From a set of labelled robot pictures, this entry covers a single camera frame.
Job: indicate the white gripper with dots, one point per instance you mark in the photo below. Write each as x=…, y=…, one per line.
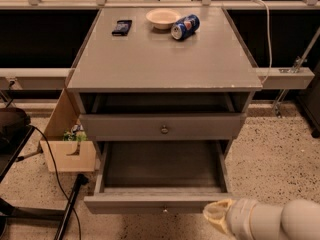
x=240, y=216

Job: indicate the grey drawer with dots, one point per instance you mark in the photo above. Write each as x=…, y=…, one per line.
x=161, y=127
x=159, y=177

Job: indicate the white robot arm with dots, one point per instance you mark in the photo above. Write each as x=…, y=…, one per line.
x=296, y=220

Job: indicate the closed grey top drawer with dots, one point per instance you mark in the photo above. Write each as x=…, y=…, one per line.
x=161, y=127

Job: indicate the grey drawer cabinet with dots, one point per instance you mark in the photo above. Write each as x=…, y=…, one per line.
x=148, y=72

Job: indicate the wooden box with items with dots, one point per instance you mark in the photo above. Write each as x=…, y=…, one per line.
x=61, y=152

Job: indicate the blue soda can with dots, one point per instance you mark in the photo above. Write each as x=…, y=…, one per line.
x=185, y=27

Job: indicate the cream ceramic bowl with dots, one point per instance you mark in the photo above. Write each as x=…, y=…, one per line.
x=162, y=18

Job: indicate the dark blue snack packet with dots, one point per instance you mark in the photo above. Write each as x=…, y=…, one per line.
x=122, y=28

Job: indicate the black stand with cable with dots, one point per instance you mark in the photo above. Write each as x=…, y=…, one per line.
x=60, y=216

